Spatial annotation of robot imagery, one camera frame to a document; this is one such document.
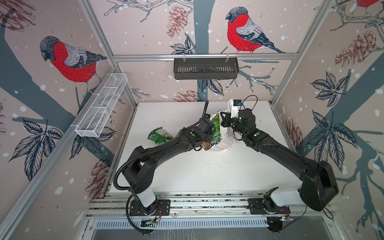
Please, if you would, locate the aluminium mounting rail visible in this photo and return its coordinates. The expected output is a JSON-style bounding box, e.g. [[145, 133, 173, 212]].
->
[[86, 191, 335, 219]]

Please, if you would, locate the aluminium frame crossbar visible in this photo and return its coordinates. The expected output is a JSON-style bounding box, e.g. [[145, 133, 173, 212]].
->
[[113, 53, 298, 63]]

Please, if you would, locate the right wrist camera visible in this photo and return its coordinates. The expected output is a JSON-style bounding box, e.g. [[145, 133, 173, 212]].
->
[[229, 99, 243, 118]]

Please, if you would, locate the green orange snack packet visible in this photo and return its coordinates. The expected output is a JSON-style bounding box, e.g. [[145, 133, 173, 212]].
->
[[148, 127, 174, 146]]

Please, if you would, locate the white patterned paper bag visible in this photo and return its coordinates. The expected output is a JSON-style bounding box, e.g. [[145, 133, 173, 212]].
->
[[202, 111, 236, 152]]

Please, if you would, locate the black hanging wire basket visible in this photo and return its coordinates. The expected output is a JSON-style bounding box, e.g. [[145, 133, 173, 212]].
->
[[174, 58, 239, 80]]

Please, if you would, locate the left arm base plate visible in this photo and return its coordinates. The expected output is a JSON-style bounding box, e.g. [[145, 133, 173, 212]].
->
[[128, 200, 171, 217]]

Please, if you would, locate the white mesh wall shelf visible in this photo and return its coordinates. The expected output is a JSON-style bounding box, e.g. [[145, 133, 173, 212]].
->
[[75, 73, 128, 138]]

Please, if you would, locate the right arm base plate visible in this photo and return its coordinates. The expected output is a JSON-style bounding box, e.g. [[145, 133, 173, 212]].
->
[[247, 198, 291, 215]]

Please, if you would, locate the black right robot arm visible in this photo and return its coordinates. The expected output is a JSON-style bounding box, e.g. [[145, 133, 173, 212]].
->
[[220, 109, 339, 212]]

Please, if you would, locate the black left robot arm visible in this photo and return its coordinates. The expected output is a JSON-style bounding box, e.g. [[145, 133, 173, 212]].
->
[[114, 119, 216, 215]]

